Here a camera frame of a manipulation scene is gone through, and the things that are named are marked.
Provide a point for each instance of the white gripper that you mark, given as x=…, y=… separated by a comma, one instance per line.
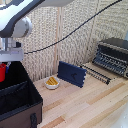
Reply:
x=11, y=55

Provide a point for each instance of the red plastic cup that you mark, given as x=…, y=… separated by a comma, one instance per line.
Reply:
x=2, y=72

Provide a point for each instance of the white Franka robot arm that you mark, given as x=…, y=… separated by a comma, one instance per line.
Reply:
x=16, y=18

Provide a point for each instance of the black fabric storage box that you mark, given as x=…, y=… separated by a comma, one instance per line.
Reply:
x=16, y=96

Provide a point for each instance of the yellow food in bowl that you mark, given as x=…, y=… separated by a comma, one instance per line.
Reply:
x=52, y=81

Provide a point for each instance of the white bowl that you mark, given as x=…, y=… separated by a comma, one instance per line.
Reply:
x=52, y=86

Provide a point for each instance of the dark blue flat board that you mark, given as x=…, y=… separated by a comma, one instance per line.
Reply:
x=70, y=72

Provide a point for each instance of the bamboo folding screen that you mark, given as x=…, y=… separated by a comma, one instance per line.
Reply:
x=76, y=33

